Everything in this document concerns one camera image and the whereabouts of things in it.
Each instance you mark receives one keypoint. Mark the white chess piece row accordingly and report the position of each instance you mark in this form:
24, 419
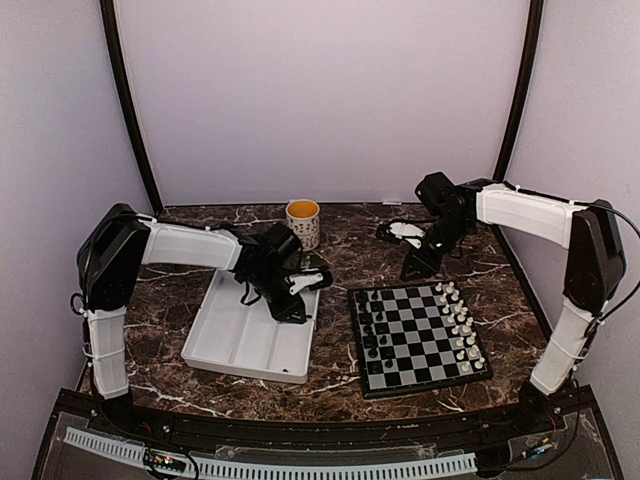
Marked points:
457, 340

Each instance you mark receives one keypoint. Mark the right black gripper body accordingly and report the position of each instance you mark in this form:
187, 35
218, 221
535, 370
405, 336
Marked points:
432, 263

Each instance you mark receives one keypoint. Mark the white plastic tray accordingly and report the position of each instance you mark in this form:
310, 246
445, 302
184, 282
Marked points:
231, 338

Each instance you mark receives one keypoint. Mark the black frame post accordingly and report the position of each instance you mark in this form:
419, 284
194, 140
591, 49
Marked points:
118, 67
521, 89

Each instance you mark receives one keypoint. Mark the black front rail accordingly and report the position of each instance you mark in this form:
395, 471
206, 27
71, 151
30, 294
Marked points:
482, 429

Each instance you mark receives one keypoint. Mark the left black frame post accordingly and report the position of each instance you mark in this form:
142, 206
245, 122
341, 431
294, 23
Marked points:
118, 67

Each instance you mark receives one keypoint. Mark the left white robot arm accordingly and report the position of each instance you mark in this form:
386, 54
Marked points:
124, 240

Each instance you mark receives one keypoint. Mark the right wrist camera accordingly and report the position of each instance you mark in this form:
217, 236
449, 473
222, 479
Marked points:
397, 231

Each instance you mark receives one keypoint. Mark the white slotted cable duct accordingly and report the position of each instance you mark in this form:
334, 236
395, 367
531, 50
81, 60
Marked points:
234, 462

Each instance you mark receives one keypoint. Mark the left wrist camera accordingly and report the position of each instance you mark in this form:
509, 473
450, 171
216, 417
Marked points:
312, 280

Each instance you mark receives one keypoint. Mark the yellow patterned mug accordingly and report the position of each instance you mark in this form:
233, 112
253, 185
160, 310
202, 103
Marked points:
303, 219

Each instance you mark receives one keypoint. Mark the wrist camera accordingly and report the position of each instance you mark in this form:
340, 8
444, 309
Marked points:
397, 231
312, 280

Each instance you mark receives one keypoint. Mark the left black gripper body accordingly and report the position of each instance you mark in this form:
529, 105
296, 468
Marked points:
278, 309

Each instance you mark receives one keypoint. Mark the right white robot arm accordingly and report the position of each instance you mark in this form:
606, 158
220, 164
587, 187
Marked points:
588, 232

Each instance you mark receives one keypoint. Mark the right black frame post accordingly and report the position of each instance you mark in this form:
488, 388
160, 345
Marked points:
521, 89

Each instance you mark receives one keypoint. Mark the black white chess board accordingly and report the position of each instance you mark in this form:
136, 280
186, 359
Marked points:
398, 321

